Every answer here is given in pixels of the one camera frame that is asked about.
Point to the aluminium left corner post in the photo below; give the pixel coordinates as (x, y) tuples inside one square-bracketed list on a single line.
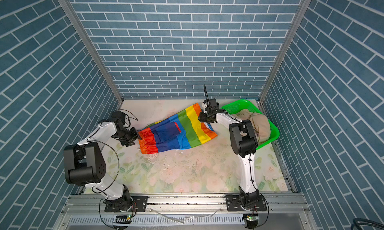
[(75, 21)]

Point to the beige shorts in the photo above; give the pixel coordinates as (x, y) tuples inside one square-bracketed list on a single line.
[(259, 122)]

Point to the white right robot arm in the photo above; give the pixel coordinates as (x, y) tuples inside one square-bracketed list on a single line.
[(244, 143)]

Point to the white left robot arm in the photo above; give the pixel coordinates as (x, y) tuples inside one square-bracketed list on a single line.
[(85, 164)]

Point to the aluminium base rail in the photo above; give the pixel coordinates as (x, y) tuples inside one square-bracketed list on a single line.
[(275, 211)]

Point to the aluminium right corner post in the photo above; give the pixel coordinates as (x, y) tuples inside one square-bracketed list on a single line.
[(303, 6)]

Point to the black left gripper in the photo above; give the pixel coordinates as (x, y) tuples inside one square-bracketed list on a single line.
[(134, 135)]

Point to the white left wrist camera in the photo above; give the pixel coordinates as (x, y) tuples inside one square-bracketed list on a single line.
[(118, 117)]

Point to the green plastic basket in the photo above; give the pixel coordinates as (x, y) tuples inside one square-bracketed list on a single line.
[(235, 107)]

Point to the rainbow striped shorts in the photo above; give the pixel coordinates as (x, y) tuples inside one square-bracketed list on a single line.
[(180, 131)]

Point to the aluminium corner post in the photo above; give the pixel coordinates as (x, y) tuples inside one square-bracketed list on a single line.
[(303, 6), (75, 21)]

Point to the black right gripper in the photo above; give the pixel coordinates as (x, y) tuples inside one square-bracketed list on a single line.
[(202, 117)]

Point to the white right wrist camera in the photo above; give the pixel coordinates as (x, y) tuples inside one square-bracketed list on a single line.
[(210, 105)]

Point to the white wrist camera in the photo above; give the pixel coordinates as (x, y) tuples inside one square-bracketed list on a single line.
[(118, 117), (210, 105)]

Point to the white vented cable tray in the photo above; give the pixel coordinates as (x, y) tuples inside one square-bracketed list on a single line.
[(157, 220)]

